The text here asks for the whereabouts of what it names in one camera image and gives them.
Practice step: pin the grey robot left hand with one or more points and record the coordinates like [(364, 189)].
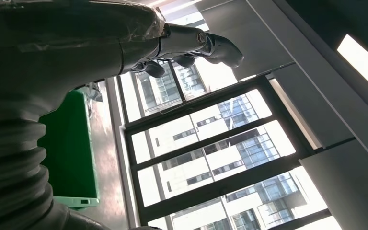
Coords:
[(60, 47)]

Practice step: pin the grey parcel bag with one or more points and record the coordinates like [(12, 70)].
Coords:
[(93, 92)]

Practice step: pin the green plastic crate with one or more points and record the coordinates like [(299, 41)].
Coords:
[(66, 149)]

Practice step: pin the ceiling strip light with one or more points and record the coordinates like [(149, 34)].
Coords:
[(365, 63)]

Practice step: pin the dark window frame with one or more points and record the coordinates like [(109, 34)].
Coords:
[(215, 190)]

